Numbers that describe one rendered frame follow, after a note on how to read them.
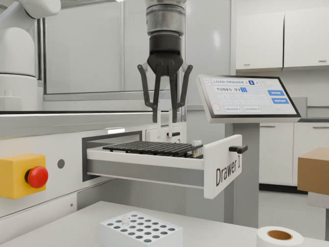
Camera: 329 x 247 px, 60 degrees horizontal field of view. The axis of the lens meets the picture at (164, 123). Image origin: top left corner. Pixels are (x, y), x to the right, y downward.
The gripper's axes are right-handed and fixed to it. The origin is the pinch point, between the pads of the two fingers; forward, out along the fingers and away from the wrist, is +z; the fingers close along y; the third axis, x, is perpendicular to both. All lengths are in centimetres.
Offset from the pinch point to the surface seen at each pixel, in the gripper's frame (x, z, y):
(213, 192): 10.2, 13.6, -10.1
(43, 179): 15.7, 9.7, 22.2
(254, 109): -82, -4, -47
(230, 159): -2.2, 8.7, -16.2
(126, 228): 19.2, 17.2, 6.5
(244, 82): -95, -19, -45
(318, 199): -13, 22, -44
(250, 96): -88, -11, -47
